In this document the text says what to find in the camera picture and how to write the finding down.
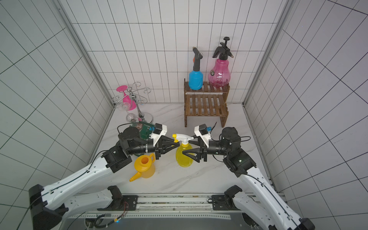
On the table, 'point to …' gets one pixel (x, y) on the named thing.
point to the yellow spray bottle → (182, 160)
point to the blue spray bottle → (195, 77)
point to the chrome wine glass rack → (145, 117)
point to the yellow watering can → (145, 165)
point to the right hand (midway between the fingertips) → (181, 149)
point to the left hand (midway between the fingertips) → (175, 145)
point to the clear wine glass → (130, 117)
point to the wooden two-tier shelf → (209, 101)
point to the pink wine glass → (126, 97)
